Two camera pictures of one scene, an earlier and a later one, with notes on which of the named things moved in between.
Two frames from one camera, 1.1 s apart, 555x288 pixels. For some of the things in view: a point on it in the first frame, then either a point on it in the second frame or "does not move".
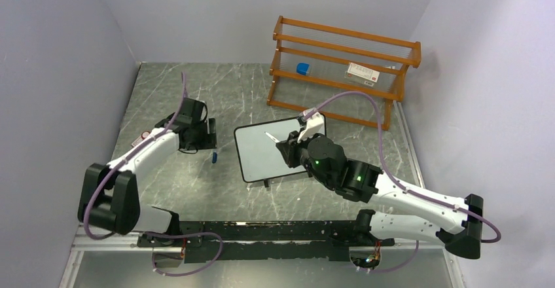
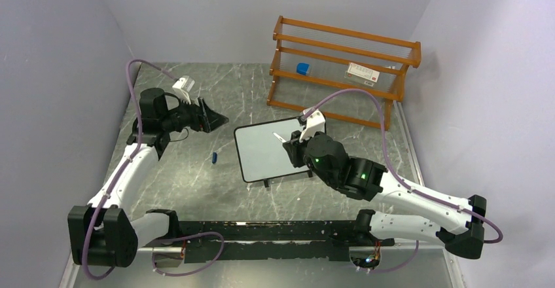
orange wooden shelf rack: (345, 75) does not move
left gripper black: (208, 141) -> (211, 120)
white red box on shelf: (361, 74) does not move
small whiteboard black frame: (260, 157) does not move
